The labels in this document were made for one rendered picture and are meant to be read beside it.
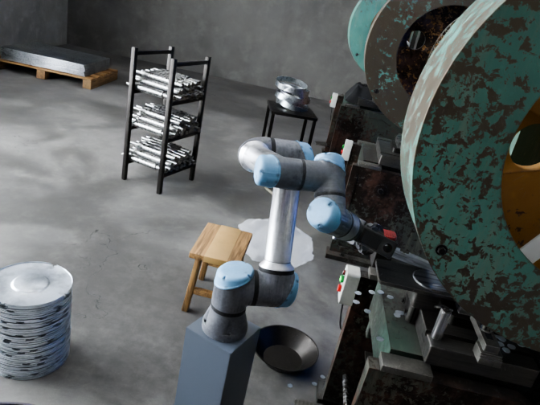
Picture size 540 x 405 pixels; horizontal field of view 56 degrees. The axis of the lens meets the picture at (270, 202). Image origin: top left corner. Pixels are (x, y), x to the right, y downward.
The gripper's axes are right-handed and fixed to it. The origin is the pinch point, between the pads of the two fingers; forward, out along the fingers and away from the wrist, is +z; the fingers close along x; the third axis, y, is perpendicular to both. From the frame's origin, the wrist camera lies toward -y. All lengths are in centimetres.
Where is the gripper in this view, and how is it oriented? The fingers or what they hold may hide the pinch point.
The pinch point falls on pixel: (382, 244)
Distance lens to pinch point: 146.5
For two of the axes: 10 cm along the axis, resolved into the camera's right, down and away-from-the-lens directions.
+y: -7.0, -4.1, 5.9
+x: -4.8, 8.8, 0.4
